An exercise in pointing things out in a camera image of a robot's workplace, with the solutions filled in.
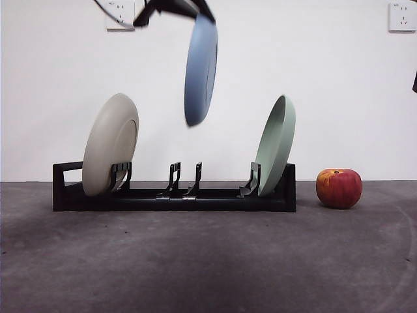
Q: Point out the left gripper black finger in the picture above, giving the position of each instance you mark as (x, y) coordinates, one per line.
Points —
(169, 6)
(206, 9)

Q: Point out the blue plate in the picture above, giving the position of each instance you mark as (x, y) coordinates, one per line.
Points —
(198, 71)

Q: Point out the red yellow apple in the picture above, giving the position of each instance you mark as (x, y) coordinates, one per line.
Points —
(339, 190)

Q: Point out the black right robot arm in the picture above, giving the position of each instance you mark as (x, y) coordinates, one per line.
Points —
(415, 81)

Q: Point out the cream plate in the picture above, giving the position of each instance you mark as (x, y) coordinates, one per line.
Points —
(104, 146)

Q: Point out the green plate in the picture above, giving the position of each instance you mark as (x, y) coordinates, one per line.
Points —
(276, 150)

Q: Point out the black plate rack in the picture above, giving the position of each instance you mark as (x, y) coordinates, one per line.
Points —
(97, 204)

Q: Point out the white wall socket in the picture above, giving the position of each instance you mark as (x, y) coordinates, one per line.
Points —
(403, 17)
(127, 9)

